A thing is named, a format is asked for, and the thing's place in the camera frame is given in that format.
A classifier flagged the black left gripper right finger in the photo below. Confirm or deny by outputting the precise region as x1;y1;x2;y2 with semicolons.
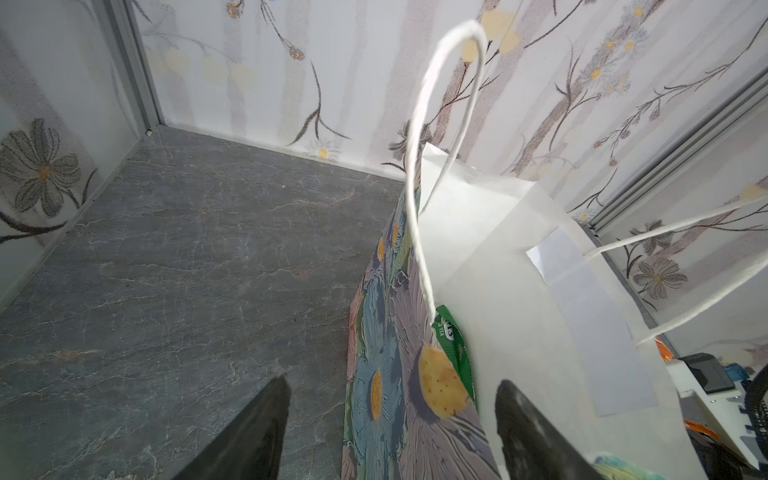
495;380;600;480

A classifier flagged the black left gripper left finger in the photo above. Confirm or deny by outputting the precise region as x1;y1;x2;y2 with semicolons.
175;376;291;480

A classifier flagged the green snack packet front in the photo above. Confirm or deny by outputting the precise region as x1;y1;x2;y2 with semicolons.
433;305;477;403

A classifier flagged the floral white paper bag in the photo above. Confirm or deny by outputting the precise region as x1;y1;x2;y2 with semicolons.
340;19;768;480

